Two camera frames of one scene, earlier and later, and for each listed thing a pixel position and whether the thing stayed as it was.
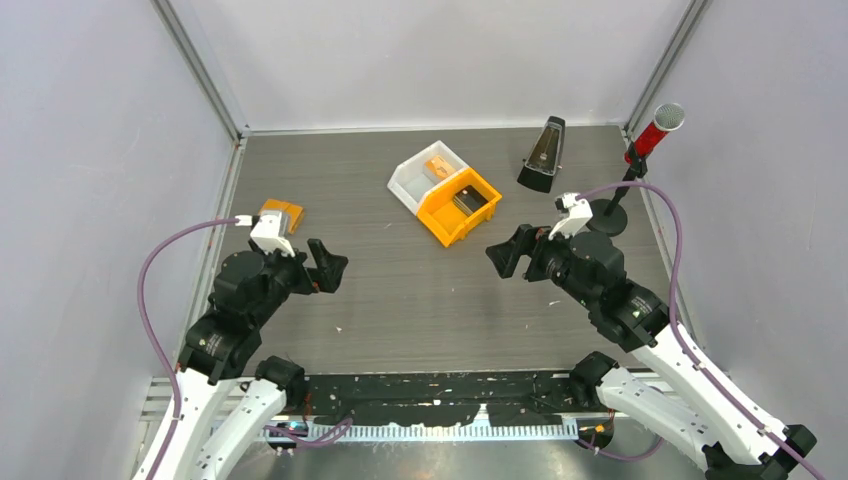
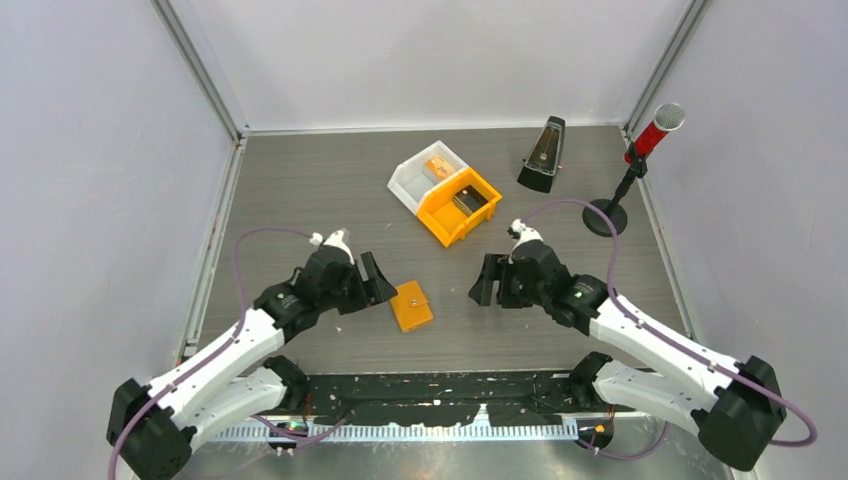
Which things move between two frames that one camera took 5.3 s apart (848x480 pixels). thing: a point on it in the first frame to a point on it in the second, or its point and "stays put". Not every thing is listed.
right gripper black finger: (506, 255) to (493, 267)
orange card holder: (290, 215) to (411, 306)
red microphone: (667, 117) stays put
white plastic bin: (411, 179) stays put
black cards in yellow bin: (468, 200) stays put
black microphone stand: (609, 216) stays put
